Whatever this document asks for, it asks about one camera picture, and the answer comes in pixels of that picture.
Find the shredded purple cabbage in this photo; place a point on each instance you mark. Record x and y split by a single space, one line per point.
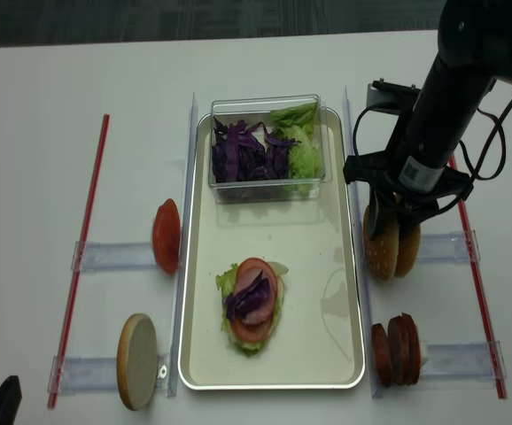
243 153

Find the dark red meat slice front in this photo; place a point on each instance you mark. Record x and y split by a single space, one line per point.
381 354

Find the dark red meat slice middle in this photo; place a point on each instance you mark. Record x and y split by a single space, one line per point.
399 343

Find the tomato slice upright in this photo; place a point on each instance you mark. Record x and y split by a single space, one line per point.
166 237

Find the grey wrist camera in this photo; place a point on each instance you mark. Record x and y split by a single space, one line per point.
391 98

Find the black object corner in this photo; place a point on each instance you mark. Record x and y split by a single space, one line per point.
10 399

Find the right red strip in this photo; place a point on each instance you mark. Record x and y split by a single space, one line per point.
473 265

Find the clear plastic salad box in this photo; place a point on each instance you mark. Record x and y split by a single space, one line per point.
252 111

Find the clear holder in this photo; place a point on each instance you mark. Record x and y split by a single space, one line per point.
453 247
97 257
471 361
75 374

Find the bun bottom upright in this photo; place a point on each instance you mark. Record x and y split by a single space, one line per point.
137 360

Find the right long clear rail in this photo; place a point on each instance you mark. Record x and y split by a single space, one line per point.
363 287

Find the clear holder upper left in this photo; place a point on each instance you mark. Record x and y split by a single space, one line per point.
97 257

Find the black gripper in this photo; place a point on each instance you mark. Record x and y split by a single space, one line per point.
417 192

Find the long clear rail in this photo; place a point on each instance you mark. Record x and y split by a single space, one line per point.
172 363
363 287

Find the dark red meat slice back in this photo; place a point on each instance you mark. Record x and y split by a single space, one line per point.
414 350

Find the left long clear rail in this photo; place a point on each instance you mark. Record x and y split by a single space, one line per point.
172 363

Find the stacked burger fillings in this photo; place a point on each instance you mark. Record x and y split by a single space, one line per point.
252 294

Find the green lettuce in box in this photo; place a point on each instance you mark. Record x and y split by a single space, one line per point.
297 123

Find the cream metal tray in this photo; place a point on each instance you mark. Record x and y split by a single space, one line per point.
318 342

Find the clear holder lower right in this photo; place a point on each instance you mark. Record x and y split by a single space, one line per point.
471 361

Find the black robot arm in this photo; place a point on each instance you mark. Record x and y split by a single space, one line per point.
474 51

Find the clear holder upper right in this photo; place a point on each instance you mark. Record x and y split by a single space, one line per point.
453 247

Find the sesame bun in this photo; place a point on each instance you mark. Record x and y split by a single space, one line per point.
381 253
407 244

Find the red strip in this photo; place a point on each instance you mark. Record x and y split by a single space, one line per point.
473 265
58 363

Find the clear holder lower left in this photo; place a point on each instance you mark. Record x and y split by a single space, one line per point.
75 374

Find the dark red meat slice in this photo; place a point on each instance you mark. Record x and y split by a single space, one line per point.
381 354
399 343
414 350

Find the left red strip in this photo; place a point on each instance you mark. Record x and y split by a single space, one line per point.
58 363

